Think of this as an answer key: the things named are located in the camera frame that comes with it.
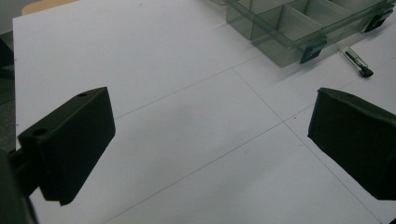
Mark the clear pen with black cap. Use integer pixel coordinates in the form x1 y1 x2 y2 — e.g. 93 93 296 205
339 46 375 78

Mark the light wooden board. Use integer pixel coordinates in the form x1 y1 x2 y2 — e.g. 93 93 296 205
21 0 80 17

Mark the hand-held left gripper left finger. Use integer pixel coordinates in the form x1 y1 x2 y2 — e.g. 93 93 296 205
8 86 117 206

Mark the clear plastic compartment organizer box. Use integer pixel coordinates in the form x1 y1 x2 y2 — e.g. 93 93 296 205
208 0 396 68

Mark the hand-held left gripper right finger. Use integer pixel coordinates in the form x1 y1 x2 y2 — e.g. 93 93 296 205
307 87 396 201

